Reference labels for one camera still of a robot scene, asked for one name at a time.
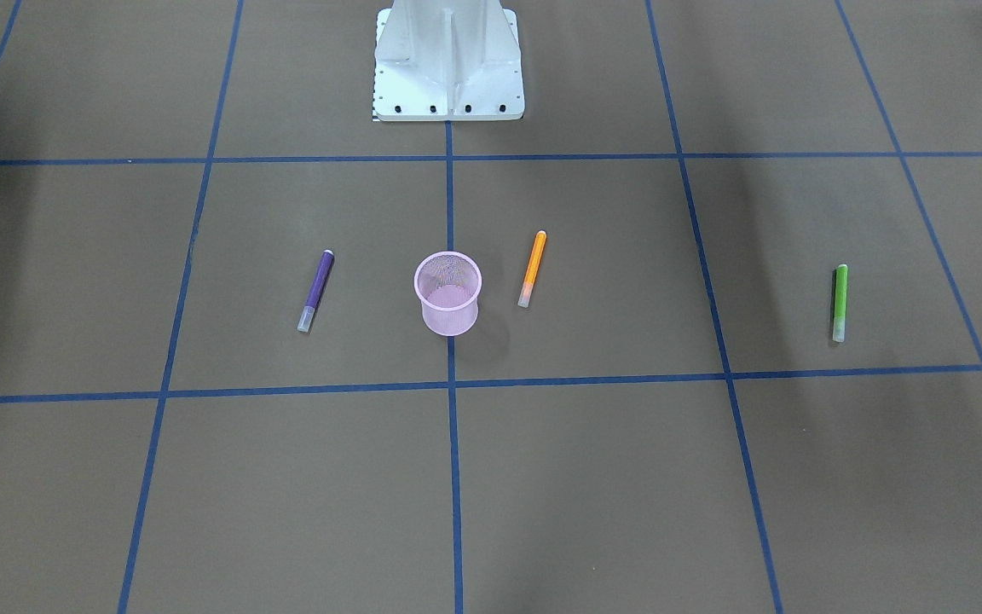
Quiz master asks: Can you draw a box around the green marker pen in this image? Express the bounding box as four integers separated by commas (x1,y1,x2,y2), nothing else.
831,264,849,345

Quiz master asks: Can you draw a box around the purple marker pen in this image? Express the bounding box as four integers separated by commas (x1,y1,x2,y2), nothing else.
297,249,335,333

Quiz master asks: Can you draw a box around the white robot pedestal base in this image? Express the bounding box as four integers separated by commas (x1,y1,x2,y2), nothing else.
372,1,526,122

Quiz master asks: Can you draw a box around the orange marker pen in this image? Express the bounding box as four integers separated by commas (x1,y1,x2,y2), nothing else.
516,229,548,310

